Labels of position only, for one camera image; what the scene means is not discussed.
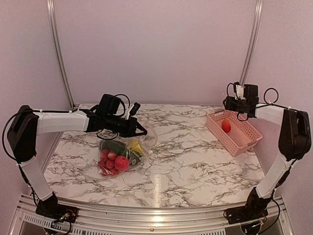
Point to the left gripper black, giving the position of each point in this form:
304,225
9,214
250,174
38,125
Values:
130,131

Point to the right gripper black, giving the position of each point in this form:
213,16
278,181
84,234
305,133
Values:
228,105

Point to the yellow fake pepper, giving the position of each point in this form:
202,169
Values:
135,146

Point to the orange red fake fruit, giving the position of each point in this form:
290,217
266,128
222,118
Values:
226,126

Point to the clear zip top bag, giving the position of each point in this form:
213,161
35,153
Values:
106,160

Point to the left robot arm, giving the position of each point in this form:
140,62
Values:
20,133

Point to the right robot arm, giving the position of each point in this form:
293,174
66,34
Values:
294,141

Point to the green fake pepper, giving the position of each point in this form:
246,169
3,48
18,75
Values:
121,148

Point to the red fake tomato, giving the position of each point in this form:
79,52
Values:
121,163

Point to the pink plastic basket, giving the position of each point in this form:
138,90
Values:
242,137

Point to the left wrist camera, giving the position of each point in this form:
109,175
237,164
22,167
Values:
132,110

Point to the right aluminium frame post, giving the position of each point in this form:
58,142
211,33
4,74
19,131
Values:
256,24

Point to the aluminium frame post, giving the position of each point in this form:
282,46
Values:
58,52
256,24

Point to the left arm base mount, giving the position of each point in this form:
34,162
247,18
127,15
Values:
58,212

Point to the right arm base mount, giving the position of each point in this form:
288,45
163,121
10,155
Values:
241,214

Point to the aluminium front rail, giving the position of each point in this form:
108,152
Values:
98,219

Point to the left aluminium frame post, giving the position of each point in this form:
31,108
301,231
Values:
58,52

